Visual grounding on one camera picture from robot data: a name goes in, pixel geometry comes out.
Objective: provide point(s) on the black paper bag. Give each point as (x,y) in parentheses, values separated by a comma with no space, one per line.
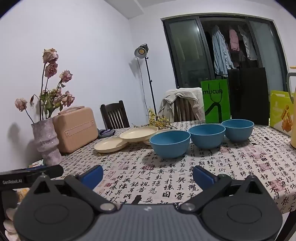
(249,97)

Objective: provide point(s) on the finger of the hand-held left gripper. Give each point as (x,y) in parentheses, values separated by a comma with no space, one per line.
(53,171)

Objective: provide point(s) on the light green snack box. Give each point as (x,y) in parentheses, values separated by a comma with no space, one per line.
(277,111)

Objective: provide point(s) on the green and white box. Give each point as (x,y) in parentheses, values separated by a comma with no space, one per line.
(35,164)

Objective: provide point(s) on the small blue bowl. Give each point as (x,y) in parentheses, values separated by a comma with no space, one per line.
(238,133)

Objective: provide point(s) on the studio light on stand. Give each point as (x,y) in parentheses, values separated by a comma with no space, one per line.
(141,52)

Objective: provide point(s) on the dark framed sliding door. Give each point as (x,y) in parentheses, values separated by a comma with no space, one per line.
(185,58)

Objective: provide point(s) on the white hanging shirt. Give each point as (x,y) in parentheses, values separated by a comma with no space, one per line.
(248,44)

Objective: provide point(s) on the dried pink roses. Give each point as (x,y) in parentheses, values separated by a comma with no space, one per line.
(50,56)

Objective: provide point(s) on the light blue hanging shirt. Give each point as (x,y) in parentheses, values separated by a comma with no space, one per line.
(219,53)

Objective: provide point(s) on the large blue bowl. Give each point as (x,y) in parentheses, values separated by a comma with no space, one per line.
(170,146)

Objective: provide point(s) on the green paper bag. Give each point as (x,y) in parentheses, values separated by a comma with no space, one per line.
(222,115)

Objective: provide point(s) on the grey purple cloth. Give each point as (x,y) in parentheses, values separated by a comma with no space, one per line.
(106,133)

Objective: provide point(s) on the dark wooden chair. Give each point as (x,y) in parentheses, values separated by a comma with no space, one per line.
(182,111)
(114,115)

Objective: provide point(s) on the purple felt vase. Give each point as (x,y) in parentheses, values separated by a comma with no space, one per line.
(45,139)

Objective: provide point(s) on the pink hanging garment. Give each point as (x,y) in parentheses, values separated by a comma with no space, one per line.
(233,39)

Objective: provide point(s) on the cream plate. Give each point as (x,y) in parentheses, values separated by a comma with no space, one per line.
(137,134)
(146,141)
(108,146)

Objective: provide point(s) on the medium blue bowl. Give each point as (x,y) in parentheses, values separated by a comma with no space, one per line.
(205,139)

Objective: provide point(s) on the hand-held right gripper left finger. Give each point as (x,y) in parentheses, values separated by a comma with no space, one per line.
(92,175)

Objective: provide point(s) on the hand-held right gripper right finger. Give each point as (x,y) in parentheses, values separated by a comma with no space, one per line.
(203,176)

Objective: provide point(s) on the yellow flower branch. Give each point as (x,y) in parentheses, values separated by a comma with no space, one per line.
(153,118)

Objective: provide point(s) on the beige jacket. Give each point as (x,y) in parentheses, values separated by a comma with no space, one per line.
(182,97)

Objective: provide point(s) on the peach hard-shell case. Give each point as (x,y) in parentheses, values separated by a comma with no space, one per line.
(74,129)

